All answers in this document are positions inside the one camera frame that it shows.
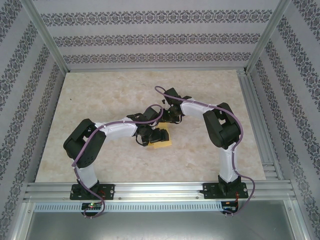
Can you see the yellow paper sheet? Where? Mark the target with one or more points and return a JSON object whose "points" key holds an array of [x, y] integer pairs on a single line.
{"points": [[162, 145]]}

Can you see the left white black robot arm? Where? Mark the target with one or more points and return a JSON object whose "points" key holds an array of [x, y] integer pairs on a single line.
{"points": [[117, 130]]}

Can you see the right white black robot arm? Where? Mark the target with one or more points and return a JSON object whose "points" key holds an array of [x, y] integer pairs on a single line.
{"points": [[192, 108]]}

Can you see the grey metal sheet shelf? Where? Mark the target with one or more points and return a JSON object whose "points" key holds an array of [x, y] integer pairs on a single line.
{"points": [[160, 227]]}

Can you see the long aluminium mounting rail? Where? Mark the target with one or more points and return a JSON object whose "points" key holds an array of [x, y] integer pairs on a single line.
{"points": [[160, 191]]}

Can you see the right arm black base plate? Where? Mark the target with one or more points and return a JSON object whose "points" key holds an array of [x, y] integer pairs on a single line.
{"points": [[210, 191]]}

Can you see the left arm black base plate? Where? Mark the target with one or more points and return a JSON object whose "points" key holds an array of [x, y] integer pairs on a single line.
{"points": [[108, 191]]}

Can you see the aluminium side rail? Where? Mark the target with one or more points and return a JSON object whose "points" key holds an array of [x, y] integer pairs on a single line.
{"points": [[253, 105]]}

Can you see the aluminium frame post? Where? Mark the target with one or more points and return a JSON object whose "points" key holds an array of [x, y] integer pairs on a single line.
{"points": [[47, 37], [267, 35]]}

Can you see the aluminium frame bar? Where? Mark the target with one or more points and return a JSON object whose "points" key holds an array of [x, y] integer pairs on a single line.
{"points": [[22, 222], [298, 222]]}

